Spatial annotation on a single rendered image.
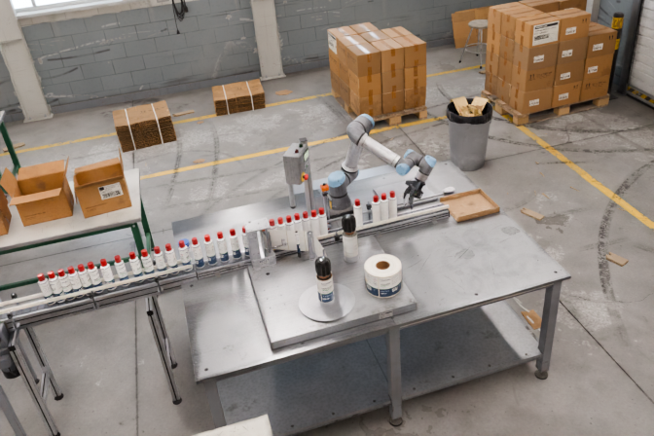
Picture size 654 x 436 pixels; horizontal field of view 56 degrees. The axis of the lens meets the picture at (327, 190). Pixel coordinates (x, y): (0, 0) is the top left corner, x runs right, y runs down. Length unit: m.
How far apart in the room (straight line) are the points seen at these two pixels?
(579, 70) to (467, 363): 4.27
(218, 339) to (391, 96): 4.41
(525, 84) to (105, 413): 5.13
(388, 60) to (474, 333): 3.70
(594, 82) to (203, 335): 5.50
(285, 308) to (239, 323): 0.26
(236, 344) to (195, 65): 6.05
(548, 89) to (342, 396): 4.54
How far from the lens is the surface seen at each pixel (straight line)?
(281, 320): 3.34
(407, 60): 7.08
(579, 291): 4.96
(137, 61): 8.85
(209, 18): 8.74
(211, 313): 3.55
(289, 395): 3.86
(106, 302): 3.86
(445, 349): 4.06
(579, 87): 7.52
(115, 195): 4.74
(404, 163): 3.76
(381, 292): 3.38
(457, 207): 4.20
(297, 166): 3.58
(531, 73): 7.05
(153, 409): 4.32
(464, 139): 6.12
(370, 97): 7.05
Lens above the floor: 3.13
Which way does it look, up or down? 31 degrees down
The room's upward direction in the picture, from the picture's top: 5 degrees counter-clockwise
